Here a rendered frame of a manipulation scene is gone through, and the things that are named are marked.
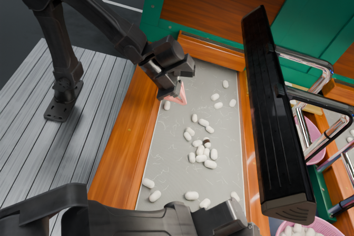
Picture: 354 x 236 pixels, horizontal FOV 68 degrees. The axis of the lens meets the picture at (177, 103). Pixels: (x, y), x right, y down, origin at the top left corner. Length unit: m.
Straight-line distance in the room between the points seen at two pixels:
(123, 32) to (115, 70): 0.44
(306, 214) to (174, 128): 0.53
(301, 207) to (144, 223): 0.22
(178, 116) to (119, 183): 0.33
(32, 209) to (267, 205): 0.32
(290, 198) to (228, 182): 0.42
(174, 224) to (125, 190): 0.26
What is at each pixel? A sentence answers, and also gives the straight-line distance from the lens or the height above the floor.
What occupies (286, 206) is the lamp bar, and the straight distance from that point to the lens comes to 0.43.
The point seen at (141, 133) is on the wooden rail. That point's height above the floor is 0.77.
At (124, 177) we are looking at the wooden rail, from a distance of 0.71.
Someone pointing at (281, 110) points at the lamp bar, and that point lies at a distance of 0.52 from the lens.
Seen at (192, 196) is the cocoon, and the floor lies 0.76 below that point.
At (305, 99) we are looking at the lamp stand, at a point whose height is 1.11.
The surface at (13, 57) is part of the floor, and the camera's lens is 2.24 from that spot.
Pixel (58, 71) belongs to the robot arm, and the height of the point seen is 0.82.
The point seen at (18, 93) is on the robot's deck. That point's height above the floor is 0.67.
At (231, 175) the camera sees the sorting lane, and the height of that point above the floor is 0.74.
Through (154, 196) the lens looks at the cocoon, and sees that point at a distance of 0.71.
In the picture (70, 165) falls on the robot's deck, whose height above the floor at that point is 0.67.
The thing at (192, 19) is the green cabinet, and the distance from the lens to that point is 1.09.
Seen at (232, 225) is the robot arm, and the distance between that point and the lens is 0.54.
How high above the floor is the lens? 1.40
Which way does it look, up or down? 44 degrees down
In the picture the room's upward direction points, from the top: 22 degrees clockwise
